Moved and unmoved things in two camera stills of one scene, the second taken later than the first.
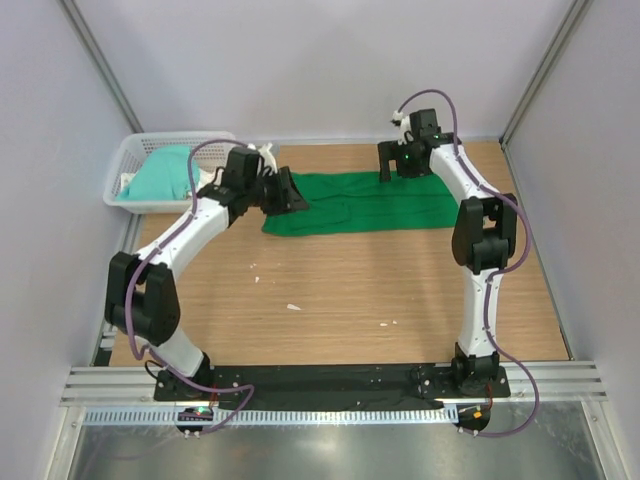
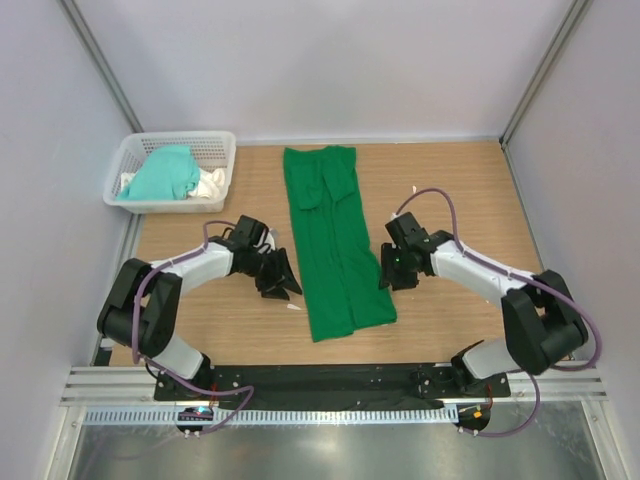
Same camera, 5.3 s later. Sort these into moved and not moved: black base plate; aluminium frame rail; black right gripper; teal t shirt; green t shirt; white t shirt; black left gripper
Moved: green t shirt; black right gripper; black left gripper
Not moved: black base plate; white t shirt; teal t shirt; aluminium frame rail
